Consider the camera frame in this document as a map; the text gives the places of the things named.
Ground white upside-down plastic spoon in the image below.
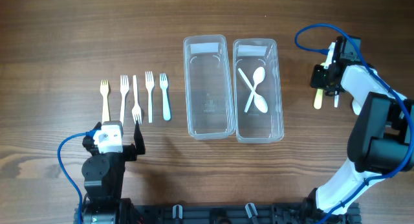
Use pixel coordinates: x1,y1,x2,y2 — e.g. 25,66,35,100
237,67,269,114

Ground right clear plastic container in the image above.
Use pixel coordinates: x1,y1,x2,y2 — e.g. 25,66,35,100
233,38,284,144

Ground cream yellow plastic fork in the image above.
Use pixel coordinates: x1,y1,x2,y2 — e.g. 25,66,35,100
100,80,110,122

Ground left blue cable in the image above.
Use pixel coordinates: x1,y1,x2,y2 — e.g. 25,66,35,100
56,130,98,224

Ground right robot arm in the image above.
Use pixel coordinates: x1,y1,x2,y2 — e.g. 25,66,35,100
298,36,413,223

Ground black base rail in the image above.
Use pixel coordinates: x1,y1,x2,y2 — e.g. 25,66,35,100
131,203,360,224

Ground right blue cable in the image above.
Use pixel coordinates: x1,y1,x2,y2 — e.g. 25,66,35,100
294,23,414,224

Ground white thick-handled plastic spoon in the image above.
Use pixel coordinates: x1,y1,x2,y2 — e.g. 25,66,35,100
351,99,362,115

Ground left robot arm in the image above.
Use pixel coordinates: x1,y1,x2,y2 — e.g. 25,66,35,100
75,121,146,223

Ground left clear plastic container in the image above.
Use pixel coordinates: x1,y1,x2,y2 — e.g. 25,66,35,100
183,35,235,140

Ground white long plastic fork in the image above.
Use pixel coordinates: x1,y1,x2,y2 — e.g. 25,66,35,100
145,71,155,123

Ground large white plastic spoon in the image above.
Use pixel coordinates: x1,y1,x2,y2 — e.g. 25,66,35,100
334,94,339,108

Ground yellow plastic spoon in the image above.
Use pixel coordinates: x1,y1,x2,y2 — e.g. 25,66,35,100
311,63,325,109

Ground light blue plastic fork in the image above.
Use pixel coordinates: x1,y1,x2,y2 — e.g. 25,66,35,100
160,73,171,121

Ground white upside-down plastic fork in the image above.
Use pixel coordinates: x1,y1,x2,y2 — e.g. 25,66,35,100
132,75,142,124

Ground clear plastic container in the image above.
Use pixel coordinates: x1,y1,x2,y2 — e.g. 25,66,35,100
183,35,235,140
233,38,284,144

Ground blue cable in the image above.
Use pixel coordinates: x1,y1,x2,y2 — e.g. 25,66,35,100
56,130,98,224
294,23,414,224

